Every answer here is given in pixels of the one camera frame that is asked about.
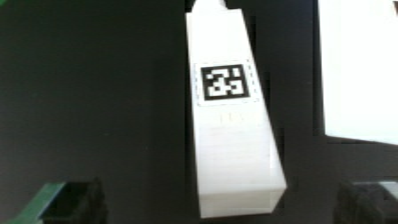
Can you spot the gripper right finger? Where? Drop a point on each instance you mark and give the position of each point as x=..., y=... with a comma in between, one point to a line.
x=366, y=205

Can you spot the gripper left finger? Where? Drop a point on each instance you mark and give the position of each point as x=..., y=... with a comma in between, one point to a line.
x=68, y=203

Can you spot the white desk leg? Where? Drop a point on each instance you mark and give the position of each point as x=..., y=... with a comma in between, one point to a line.
x=240, y=176

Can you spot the fiducial marker sheet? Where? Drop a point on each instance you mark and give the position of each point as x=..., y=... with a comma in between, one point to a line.
x=359, y=68

